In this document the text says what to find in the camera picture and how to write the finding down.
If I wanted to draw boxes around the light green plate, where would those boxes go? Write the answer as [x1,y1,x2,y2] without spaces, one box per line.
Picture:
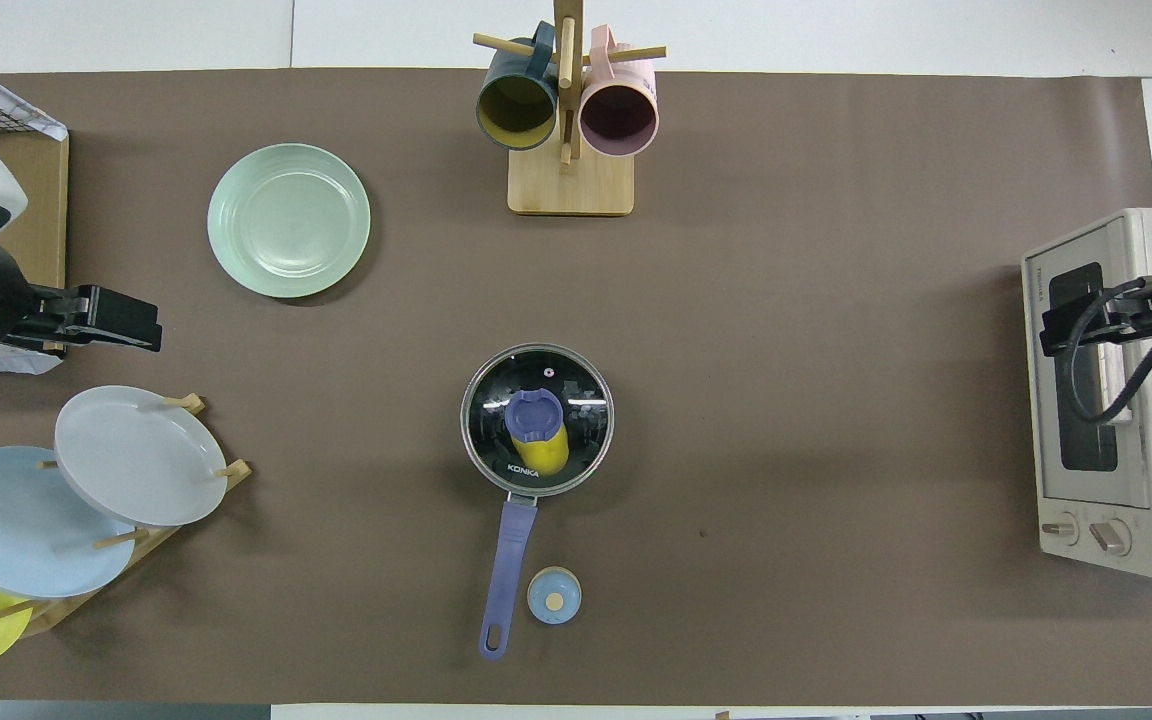
[207,143,372,299]

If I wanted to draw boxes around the wooden shelf with wire mesh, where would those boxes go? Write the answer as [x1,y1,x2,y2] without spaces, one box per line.
[0,75,70,353]

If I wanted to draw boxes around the pink mug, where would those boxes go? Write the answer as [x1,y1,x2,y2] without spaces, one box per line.
[579,25,659,158]

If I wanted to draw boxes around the wooden mug tree stand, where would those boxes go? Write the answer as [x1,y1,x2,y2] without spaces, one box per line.
[473,0,667,217]

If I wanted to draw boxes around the yellow potato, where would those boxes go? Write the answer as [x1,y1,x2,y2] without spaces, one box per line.
[508,415,571,478]

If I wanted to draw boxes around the light blue plate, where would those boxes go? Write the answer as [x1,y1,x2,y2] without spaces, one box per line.
[0,445,137,600]

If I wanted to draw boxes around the black pot purple handle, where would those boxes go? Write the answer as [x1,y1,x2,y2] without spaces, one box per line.
[460,343,615,660]

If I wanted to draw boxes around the grey plate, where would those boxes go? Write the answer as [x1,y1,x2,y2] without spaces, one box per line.
[54,385,230,528]

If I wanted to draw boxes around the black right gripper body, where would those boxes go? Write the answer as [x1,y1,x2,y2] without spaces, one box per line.
[1072,274,1152,351]

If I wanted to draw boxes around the brown paper table mat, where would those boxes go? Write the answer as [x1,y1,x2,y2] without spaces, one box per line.
[0,68,1152,706]

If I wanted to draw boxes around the dark blue mug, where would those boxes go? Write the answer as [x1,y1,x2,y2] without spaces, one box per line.
[476,22,560,152]

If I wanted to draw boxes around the glass lid purple knob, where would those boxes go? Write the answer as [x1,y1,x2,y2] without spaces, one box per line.
[461,343,615,498]

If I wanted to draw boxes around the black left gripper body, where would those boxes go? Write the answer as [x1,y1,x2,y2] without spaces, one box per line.
[31,283,138,349]

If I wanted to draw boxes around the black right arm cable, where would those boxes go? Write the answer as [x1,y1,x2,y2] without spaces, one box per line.
[1062,275,1152,426]

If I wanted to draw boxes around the wooden plate rack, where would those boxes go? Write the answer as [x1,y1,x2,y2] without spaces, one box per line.
[0,393,254,639]

